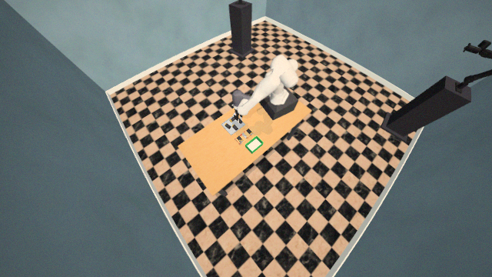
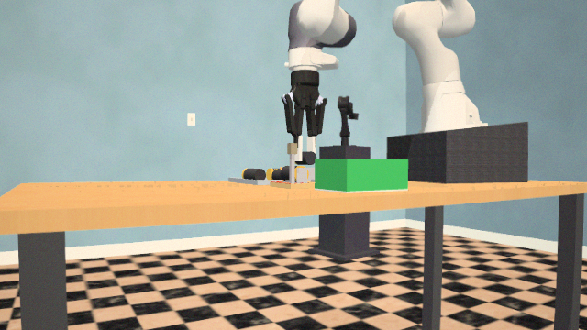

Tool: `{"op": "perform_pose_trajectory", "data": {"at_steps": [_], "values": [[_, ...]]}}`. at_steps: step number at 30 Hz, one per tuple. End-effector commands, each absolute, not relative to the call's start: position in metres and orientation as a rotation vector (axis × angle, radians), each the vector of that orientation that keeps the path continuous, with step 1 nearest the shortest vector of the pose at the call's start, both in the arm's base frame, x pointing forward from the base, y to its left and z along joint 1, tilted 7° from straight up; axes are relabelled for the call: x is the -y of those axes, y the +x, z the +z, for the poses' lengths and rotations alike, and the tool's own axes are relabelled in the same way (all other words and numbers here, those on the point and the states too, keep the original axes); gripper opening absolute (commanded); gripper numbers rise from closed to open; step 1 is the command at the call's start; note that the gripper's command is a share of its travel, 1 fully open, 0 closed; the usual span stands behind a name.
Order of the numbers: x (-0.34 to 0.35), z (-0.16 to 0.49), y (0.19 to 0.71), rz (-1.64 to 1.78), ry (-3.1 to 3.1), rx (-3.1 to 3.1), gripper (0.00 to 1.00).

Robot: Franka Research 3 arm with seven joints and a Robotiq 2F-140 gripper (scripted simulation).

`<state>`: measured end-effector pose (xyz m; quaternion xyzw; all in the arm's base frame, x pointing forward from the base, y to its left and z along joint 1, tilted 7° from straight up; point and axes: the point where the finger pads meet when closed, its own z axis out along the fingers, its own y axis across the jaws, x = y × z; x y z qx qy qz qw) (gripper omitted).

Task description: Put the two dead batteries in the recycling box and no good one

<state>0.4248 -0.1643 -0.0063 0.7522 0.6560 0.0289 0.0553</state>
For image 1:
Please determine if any green box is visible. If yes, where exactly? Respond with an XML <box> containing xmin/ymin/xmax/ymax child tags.
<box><xmin>245</xmin><ymin>136</ymin><xmax>263</xmax><ymax>154</ymax></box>

